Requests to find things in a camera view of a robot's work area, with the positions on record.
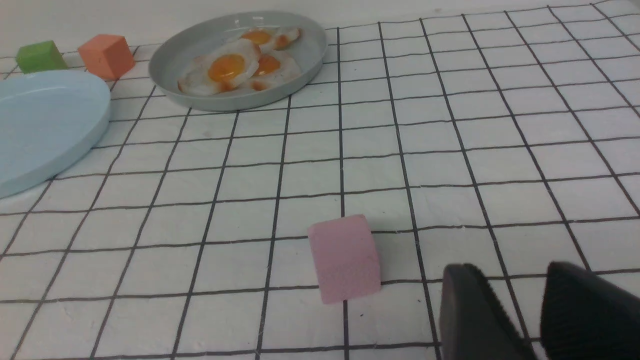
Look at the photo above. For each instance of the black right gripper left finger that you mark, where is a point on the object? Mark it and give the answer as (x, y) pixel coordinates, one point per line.
(473, 323)

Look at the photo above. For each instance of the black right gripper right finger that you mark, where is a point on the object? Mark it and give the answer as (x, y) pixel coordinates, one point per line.
(585, 317)

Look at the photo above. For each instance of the fried egg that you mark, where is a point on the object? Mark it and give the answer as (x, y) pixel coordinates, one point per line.
(274, 69)
(222, 70)
(269, 39)

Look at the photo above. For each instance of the pink foam cube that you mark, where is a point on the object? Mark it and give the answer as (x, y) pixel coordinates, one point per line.
(345, 258)

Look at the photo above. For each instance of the white grid tablecloth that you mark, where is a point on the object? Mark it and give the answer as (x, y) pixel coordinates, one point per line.
(505, 139)

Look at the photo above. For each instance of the grey egg plate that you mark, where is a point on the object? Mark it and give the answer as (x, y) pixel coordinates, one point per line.
(172, 58)

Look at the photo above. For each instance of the orange foam cube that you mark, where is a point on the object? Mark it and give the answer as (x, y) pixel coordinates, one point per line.
(107, 56)

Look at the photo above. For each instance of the light blue centre plate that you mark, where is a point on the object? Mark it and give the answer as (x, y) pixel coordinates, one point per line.
(49, 120)

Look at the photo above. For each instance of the green foam cube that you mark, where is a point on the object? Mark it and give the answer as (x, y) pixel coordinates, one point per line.
(39, 57)

